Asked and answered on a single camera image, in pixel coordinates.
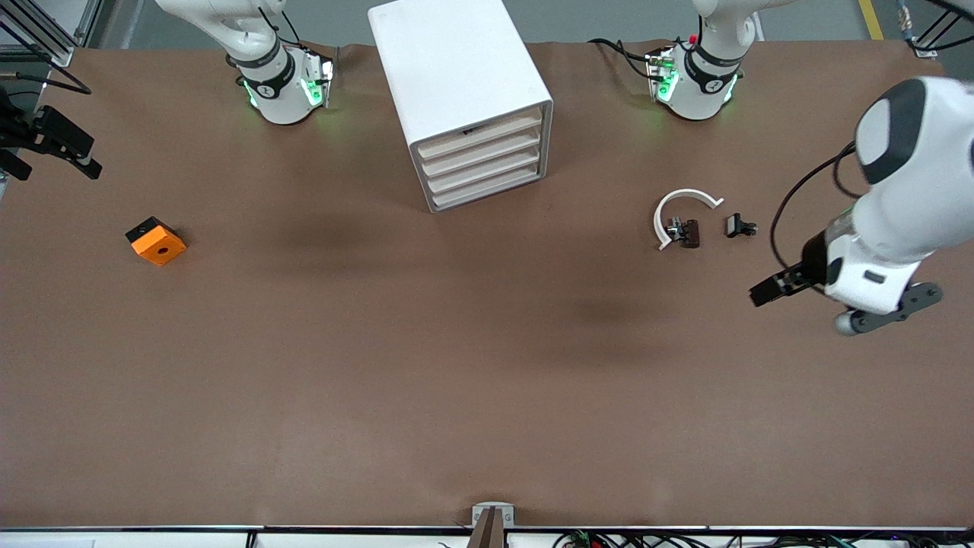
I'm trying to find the small brown black component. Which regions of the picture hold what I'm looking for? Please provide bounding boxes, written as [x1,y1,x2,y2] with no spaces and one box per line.
[666,218,701,250]

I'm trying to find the orange and black block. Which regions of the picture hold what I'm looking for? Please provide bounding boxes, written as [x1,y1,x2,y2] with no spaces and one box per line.
[126,216,187,267]

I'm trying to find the brown table cover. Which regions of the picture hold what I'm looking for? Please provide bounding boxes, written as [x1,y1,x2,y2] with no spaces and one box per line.
[0,40,974,531]

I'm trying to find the aluminium frame post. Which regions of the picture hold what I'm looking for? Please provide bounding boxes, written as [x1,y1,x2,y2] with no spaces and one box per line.
[912,0,974,59]
[0,0,103,68]

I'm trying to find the white curved plastic ring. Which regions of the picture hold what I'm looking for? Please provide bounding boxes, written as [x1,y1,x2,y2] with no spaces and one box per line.
[653,188,724,252]

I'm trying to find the black base cable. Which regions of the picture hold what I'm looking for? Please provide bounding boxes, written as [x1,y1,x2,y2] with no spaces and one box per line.
[587,37,663,81]

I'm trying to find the black cable bundle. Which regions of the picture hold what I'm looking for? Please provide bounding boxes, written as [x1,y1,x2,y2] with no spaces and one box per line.
[555,530,974,548]

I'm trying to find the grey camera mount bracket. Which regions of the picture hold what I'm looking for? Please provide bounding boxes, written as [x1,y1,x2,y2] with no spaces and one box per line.
[470,502,516,548]

